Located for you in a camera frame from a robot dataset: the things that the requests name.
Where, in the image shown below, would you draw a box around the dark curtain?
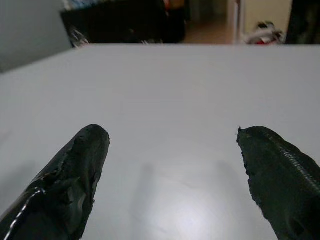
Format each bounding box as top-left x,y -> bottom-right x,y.
286,0 -> 320,45

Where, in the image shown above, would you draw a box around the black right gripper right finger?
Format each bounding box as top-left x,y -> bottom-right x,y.
235,125 -> 320,240

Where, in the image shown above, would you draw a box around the white door frame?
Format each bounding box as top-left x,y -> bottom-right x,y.
231,0 -> 246,45

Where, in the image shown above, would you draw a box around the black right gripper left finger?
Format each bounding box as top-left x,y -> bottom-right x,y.
0,123 -> 111,240

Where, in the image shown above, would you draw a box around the red and white object pile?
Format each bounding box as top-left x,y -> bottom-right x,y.
246,21 -> 286,46

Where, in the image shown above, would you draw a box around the black cabinet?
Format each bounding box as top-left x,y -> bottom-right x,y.
59,0 -> 187,47

